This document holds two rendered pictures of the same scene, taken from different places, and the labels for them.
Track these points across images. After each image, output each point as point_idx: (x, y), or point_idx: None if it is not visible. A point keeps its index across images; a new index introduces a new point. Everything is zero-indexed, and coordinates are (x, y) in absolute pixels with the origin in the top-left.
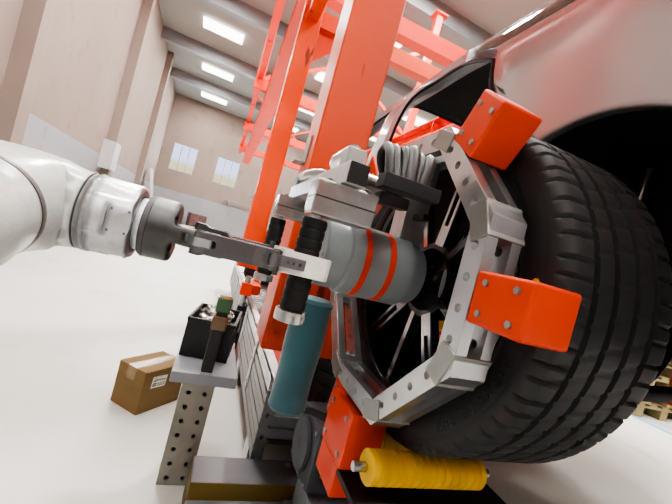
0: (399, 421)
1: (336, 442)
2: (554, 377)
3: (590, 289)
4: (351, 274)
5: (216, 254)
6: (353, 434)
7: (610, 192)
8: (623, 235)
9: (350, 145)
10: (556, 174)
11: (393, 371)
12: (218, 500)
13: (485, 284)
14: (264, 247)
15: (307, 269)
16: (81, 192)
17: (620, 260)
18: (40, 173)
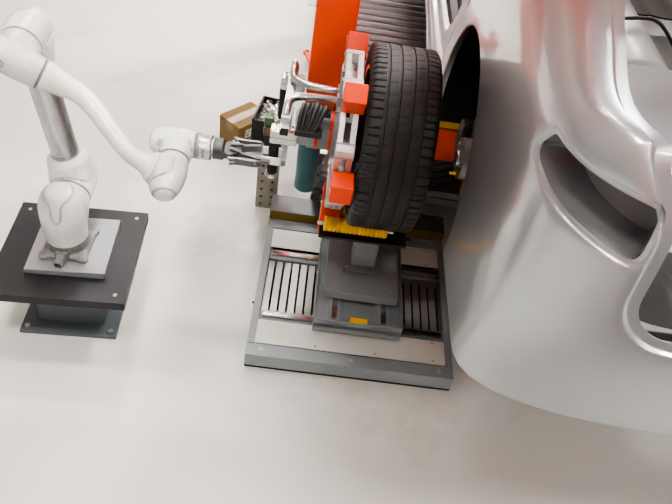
0: (335, 208)
1: (320, 209)
2: (361, 209)
3: (371, 182)
4: (308, 144)
5: (236, 164)
6: (324, 208)
7: (406, 133)
8: (397, 159)
9: (283, 113)
10: (368, 132)
11: (355, 177)
12: (288, 220)
13: (330, 177)
14: (251, 161)
15: (271, 162)
16: (194, 147)
17: (391, 170)
18: (184, 148)
